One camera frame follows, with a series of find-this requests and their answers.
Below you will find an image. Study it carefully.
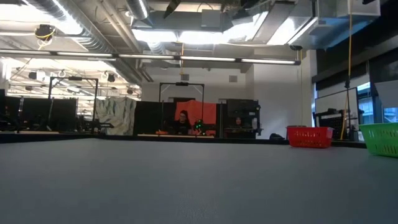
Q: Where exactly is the red plastic basket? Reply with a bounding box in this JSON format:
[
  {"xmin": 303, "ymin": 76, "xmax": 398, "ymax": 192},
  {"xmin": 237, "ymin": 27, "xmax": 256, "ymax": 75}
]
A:
[{"xmin": 286, "ymin": 126, "xmax": 335, "ymax": 149}]

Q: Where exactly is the grey ceiling box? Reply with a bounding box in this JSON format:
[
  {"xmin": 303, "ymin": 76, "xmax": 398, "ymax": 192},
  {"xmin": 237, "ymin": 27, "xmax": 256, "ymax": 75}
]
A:
[{"xmin": 201, "ymin": 9, "xmax": 223, "ymax": 29}]

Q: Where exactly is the long ceiling tube light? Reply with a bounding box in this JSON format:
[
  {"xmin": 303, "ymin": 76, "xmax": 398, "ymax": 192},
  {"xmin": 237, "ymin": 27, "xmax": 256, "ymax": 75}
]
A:
[
  {"xmin": 179, "ymin": 55, "xmax": 236, "ymax": 62},
  {"xmin": 0, "ymin": 49, "xmax": 57, "ymax": 56},
  {"xmin": 118, "ymin": 54, "xmax": 175, "ymax": 60},
  {"xmin": 241, "ymin": 58, "xmax": 295, "ymax": 65},
  {"xmin": 57, "ymin": 51, "xmax": 113, "ymax": 58}
]

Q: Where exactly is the orange partition cloth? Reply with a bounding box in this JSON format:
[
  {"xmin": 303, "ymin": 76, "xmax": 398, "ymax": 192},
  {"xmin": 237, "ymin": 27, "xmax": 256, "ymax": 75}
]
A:
[{"xmin": 175, "ymin": 100, "xmax": 218, "ymax": 136}]

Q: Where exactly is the black partition panel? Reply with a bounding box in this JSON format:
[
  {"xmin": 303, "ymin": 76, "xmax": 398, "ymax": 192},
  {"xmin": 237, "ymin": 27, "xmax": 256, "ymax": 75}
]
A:
[
  {"xmin": 0, "ymin": 95, "xmax": 78, "ymax": 132},
  {"xmin": 133, "ymin": 101, "xmax": 177, "ymax": 136}
]

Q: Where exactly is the person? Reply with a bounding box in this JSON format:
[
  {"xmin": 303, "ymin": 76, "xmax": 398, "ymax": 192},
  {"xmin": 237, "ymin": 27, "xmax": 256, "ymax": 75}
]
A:
[
  {"xmin": 231, "ymin": 116, "xmax": 246, "ymax": 129},
  {"xmin": 170, "ymin": 110, "xmax": 195, "ymax": 136}
]

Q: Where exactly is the grey patterned cloth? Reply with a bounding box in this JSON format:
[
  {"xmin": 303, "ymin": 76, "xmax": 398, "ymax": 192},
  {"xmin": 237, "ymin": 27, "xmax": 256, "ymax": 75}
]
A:
[{"xmin": 94, "ymin": 96, "xmax": 137, "ymax": 136}]

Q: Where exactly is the distant robot rig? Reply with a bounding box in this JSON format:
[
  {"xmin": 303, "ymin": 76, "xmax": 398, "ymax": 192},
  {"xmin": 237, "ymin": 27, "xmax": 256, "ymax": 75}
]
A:
[{"xmin": 76, "ymin": 114, "xmax": 115, "ymax": 134}]

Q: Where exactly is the grey table mat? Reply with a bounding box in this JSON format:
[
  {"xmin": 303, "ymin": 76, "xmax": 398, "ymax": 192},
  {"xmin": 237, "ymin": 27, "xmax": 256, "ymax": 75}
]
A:
[{"xmin": 0, "ymin": 139, "xmax": 398, "ymax": 224}]

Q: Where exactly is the black equipment desk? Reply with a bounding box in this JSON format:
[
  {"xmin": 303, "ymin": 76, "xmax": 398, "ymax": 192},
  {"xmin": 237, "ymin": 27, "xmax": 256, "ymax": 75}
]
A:
[{"xmin": 313, "ymin": 108, "xmax": 365, "ymax": 140}]

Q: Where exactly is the black light stand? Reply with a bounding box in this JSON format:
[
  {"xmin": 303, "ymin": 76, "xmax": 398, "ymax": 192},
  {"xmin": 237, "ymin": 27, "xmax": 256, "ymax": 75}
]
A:
[{"xmin": 343, "ymin": 79, "xmax": 354, "ymax": 141}]

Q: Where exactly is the glass window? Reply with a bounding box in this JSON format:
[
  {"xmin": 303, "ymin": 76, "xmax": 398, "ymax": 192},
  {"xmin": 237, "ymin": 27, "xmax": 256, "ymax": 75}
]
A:
[{"xmin": 356, "ymin": 81, "xmax": 398, "ymax": 123}]

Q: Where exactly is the green plastic basket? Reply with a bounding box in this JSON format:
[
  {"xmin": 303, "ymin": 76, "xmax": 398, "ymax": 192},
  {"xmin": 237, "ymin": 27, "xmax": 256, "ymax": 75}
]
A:
[{"xmin": 359, "ymin": 122, "xmax": 398, "ymax": 158}]

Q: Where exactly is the silver air duct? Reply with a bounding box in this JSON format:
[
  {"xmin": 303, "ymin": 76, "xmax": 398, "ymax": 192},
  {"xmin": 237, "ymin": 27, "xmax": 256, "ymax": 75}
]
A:
[{"xmin": 124, "ymin": 0, "xmax": 153, "ymax": 20}]

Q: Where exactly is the black gantry frame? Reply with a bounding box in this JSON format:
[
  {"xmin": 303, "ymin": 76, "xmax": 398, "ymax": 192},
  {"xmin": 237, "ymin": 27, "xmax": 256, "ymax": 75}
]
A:
[
  {"xmin": 159, "ymin": 82, "xmax": 205, "ymax": 136},
  {"xmin": 47, "ymin": 76, "xmax": 100, "ymax": 125}
]

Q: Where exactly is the ceiling cable reel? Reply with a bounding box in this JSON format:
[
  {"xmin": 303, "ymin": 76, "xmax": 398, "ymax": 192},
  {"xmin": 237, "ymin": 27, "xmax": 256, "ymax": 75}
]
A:
[{"xmin": 33, "ymin": 24, "xmax": 57, "ymax": 42}]

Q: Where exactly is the black table frame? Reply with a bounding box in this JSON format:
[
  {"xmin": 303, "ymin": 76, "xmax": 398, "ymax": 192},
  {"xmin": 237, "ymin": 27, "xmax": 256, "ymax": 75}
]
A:
[{"xmin": 0, "ymin": 129, "xmax": 368, "ymax": 149}]

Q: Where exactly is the yellow hanging cable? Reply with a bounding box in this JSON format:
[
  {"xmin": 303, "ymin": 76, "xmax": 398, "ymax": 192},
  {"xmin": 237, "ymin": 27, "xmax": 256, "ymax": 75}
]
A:
[{"xmin": 340, "ymin": 0, "xmax": 353, "ymax": 141}]

